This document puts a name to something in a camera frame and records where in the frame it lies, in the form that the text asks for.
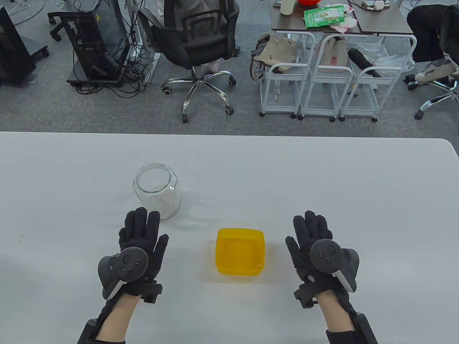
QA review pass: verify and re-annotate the person's right hand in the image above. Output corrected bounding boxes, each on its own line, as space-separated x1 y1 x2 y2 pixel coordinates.
285 210 348 296

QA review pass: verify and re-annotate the person's left hand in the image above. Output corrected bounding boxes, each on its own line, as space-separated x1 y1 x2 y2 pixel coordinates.
118 207 169 297

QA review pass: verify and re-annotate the dark grey controller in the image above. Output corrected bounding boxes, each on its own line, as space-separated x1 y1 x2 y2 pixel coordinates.
310 239 360 293
98 247 149 301

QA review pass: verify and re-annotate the white rice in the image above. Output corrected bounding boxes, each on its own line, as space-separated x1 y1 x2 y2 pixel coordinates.
142 183 180 220

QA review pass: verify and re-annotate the clear glass jar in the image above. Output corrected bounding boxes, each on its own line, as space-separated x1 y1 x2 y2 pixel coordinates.
132 163 182 220

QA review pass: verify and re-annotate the yellow plastic food container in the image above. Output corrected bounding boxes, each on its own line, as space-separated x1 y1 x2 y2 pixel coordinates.
215 228 265 276

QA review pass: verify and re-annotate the person's left forearm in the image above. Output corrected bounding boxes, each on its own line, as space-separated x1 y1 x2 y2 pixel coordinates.
95 294 140 344

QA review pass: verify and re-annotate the person's right forearm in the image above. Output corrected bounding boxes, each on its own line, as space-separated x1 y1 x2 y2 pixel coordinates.
316 291 355 334

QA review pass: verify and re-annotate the white metal trolley cart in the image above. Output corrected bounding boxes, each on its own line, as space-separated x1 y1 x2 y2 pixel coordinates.
339 34 418 122
299 34 354 120
260 32 316 119

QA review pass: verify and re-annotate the beige paper bag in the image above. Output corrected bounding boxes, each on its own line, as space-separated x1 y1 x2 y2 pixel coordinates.
319 36 349 68

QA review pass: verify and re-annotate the black cylinder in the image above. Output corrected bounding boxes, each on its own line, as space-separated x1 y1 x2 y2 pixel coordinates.
347 48 382 78

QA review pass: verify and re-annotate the chrome office chair base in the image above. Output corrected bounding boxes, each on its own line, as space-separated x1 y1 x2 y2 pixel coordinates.
407 77 459 120

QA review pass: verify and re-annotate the beige fabric bag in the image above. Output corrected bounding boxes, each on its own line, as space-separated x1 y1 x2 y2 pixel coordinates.
250 33 300 81

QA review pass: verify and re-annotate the black computer tower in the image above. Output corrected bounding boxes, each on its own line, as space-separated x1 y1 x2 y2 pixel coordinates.
57 0 130 86

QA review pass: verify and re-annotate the black mesh office chair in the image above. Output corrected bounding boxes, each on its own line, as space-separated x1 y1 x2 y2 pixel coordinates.
138 0 241 124

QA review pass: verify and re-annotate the clear plastic bag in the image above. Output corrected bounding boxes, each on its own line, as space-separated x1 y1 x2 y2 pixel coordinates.
357 43 415 77

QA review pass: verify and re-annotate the brown side table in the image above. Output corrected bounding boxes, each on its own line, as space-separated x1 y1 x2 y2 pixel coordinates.
271 0 361 35
350 0 415 36

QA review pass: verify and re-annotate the pink white wrapper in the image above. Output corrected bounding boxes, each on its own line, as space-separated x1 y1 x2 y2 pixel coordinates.
330 14 358 34

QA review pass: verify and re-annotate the black monitor stand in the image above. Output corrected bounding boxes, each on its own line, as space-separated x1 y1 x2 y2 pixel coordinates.
0 6 49 86

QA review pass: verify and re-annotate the green snack packet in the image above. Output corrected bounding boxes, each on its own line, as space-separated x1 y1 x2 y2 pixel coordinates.
303 4 346 29

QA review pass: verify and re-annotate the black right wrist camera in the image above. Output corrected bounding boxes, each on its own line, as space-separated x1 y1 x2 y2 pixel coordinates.
293 281 320 309

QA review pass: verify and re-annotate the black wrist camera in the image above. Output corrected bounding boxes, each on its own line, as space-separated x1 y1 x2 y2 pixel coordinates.
138 281 164 305
293 281 320 309

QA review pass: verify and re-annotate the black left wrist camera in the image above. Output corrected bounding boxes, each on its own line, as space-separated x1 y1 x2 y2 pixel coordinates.
138 281 164 305

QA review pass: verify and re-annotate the black right forearm strap box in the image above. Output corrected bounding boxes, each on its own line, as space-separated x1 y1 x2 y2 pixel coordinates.
326 312 379 344

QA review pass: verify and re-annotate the black forearm strap box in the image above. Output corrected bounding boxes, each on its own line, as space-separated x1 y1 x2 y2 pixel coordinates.
326 312 379 344
77 318 126 344

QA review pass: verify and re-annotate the black left forearm strap box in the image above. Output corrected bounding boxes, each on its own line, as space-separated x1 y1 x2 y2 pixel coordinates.
77 318 126 344

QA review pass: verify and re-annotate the white metal desk frame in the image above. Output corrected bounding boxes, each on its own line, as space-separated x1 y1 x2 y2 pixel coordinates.
129 0 162 85

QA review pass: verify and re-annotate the white device with strap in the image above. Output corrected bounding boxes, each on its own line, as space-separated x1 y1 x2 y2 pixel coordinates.
360 0 391 11

